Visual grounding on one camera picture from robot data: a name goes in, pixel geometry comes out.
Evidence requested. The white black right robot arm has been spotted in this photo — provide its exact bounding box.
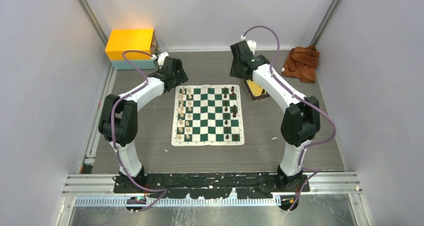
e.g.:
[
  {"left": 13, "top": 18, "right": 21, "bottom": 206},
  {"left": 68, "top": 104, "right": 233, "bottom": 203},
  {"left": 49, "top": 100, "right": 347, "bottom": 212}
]
[{"left": 230, "top": 40, "right": 321, "bottom": 192}]

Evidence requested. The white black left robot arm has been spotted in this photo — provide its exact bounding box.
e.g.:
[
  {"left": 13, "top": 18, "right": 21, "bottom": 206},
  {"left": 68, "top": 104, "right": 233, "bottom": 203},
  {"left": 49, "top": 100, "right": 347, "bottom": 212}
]
[{"left": 98, "top": 53, "right": 188, "bottom": 193}]

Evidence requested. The green white chess mat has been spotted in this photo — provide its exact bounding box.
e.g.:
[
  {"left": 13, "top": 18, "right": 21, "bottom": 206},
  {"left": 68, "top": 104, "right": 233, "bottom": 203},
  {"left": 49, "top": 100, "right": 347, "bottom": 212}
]
[{"left": 171, "top": 84, "right": 245, "bottom": 147}]

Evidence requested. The gold metal tin tray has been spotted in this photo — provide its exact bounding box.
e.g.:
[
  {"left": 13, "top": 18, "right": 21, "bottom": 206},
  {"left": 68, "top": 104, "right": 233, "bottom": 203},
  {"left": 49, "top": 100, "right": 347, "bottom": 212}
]
[{"left": 241, "top": 79, "right": 270, "bottom": 102}]

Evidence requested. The yellow and teal box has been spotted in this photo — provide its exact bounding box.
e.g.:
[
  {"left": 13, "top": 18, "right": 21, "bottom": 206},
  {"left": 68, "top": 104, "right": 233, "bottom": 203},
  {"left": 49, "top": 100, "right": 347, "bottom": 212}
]
[{"left": 105, "top": 28, "right": 160, "bottom": 70}]

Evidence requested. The brown crumpled cloth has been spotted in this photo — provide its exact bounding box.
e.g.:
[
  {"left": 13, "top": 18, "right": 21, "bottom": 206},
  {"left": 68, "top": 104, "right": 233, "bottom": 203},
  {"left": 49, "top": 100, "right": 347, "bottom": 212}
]
[{"left": 281, "top": 45, "right": 320, "bottom": 84}]

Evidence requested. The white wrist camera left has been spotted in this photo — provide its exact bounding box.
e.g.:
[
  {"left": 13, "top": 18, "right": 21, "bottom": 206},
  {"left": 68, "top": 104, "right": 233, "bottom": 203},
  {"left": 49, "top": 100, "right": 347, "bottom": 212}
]
[{"left": 150, "top": 52, "right": 169, "bottom": 67}]

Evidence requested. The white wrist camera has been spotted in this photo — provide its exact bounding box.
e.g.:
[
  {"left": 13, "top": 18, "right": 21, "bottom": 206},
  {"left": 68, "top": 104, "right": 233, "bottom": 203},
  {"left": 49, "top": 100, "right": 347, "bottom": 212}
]
[
  {"left": 240, "top": 34, "right": 257, "bottom": 55},
  {"left": 150, "top": 52, "right": 169, "bottom": 67}
]

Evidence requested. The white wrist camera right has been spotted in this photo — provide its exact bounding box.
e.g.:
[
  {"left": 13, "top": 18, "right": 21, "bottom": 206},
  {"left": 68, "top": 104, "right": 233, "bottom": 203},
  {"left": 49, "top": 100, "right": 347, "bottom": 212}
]
[{"left": 240, "top": 34, "right": 257, "bottom": 55}]

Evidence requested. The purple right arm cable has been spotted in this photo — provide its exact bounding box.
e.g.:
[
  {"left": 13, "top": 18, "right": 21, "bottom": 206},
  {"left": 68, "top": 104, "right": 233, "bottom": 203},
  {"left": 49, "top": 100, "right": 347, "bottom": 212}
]
[{"left": 241, "top": 25, "right": 337, "bottom": 212}]

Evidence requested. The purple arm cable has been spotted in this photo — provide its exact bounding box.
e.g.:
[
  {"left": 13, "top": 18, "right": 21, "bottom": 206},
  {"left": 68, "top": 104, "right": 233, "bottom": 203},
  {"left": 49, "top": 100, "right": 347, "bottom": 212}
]
[
  {"left": 109, "top": 50, "right": 170, "bottom": 213},
  {"left": 241, "top": 25, "right": 337, "bottom": 212}
]

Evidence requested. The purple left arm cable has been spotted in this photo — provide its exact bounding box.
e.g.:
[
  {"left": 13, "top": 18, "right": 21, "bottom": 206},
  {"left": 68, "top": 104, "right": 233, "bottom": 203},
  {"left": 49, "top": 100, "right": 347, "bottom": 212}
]
[{"left": 109, "top": 50, "right": 170, "bottom": 213}]

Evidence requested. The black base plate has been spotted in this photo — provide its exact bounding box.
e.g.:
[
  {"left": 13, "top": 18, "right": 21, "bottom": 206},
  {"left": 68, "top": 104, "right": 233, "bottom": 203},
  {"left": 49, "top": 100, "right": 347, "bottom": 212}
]
[{"left": 112, "top": 172, "right": 310, "bottom": 200}]

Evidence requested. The aluminium frame rail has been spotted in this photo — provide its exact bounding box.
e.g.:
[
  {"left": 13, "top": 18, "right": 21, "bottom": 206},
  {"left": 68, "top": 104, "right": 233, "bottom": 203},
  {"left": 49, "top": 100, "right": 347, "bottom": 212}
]
[{"left": 62, "top": 172, "right": 363, "bottom": 211}]

